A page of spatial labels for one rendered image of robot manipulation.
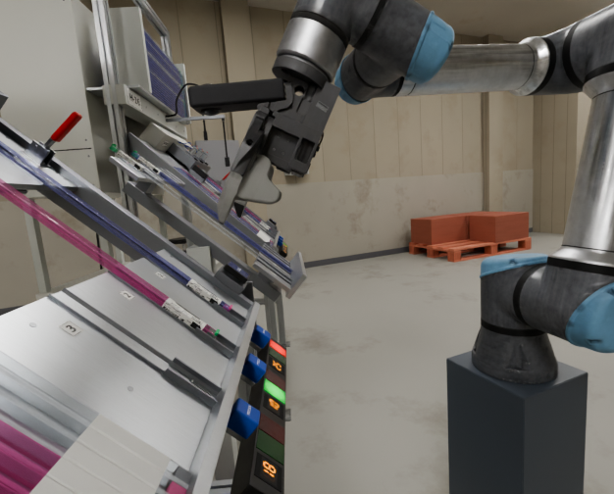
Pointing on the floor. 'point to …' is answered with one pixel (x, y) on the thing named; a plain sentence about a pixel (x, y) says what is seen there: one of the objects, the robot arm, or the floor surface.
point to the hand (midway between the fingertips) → (226, 217)
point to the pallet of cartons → (469, 234)
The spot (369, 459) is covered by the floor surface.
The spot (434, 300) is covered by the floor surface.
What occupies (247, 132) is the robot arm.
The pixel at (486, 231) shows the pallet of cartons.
